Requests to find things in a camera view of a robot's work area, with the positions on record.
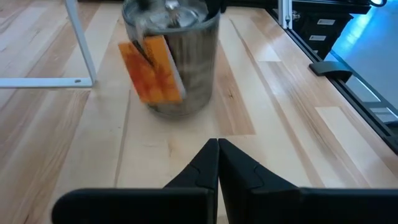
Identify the white perforated metal riser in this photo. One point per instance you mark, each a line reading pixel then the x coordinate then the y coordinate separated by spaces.
pixel 82 46

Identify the black drawer cabinet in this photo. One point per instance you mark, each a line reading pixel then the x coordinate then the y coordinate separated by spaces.
pixel 335 31

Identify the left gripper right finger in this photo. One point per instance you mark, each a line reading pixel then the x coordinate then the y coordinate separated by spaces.
pixel 264 205

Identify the black frame clamp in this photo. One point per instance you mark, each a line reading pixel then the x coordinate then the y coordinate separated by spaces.
pixel 331 70

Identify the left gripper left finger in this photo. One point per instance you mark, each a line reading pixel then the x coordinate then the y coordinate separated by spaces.
pixel 186 202

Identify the silver aluminium post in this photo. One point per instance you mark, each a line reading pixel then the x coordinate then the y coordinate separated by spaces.
pixel 284 14

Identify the metal tin with orange tag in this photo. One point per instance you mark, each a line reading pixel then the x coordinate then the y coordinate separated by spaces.
pixel 192 71

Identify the black aluminium table frame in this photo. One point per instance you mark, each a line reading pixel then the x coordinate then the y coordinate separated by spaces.
pixel 360 102

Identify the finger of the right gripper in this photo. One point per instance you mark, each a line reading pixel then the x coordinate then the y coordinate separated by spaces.
pixel 214 7

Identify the orange scented candles tag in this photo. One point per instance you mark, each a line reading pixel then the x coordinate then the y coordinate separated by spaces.
pixel 152 74

